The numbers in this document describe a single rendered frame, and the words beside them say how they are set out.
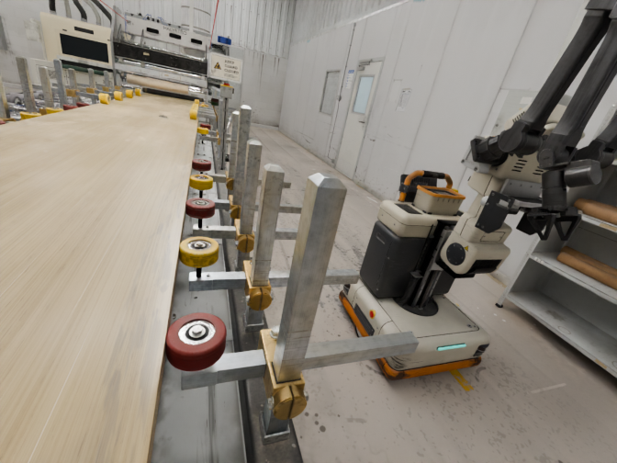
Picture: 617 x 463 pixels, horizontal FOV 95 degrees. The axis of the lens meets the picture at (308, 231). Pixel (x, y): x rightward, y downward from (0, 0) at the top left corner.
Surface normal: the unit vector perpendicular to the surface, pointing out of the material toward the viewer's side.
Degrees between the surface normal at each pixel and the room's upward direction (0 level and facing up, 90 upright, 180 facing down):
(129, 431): 0
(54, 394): 0
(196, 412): 0
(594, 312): 90
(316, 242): 90
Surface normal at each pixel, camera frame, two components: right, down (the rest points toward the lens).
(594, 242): -0.93, -0.03
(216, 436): 0.18, -0.89
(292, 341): 0.31, 0.45
